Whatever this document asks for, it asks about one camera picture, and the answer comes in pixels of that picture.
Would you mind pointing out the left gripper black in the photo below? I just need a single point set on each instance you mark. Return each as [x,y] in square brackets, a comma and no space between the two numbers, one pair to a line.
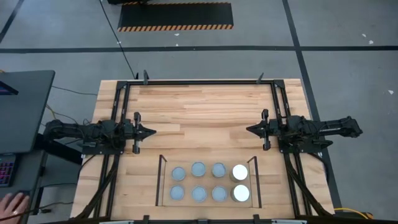
[132,131]

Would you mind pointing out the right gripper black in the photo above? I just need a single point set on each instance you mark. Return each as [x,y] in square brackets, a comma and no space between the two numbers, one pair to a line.
[273,128]

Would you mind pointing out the yellow pink-dotted can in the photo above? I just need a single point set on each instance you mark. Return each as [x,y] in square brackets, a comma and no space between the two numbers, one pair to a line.
[178,173]

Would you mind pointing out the green can orange fruit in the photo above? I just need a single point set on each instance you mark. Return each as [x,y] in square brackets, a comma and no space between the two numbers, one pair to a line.
[219,170]

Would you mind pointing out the red white swirl can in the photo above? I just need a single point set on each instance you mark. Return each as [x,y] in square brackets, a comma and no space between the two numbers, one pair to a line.
[198,169]
[219,193]

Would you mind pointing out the large blue yellow corn can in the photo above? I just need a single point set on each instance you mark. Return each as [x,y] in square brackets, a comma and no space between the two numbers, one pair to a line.
[240,193]
[239,172]

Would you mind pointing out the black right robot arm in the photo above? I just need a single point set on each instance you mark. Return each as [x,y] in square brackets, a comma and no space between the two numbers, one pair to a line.
[329,126]

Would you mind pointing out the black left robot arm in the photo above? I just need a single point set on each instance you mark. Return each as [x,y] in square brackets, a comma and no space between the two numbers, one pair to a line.
[71,129]

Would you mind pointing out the black hazard-striped floor mat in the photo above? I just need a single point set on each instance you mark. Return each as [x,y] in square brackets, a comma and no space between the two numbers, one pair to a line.
[174,14]

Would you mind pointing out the black desk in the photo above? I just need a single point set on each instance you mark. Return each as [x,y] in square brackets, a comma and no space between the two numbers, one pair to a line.
[25,118]

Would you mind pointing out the backlit keyboard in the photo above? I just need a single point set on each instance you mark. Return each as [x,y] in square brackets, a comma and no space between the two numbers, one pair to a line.
[7,171]

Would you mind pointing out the dark laptop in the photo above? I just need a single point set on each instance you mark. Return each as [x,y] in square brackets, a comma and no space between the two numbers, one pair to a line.
[6,88]

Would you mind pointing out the person's hand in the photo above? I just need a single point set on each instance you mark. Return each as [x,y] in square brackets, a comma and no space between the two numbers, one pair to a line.
[12,205]

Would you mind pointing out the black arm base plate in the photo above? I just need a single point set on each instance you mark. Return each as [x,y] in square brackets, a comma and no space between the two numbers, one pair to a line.
[311,148]
[99,151]

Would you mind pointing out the black aluminium table frame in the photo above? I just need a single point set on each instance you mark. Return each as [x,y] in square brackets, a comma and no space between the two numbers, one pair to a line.
[199,82]

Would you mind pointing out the black frame post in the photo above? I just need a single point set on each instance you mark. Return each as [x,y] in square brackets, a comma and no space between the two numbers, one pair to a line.
[145,219]
[256,219]

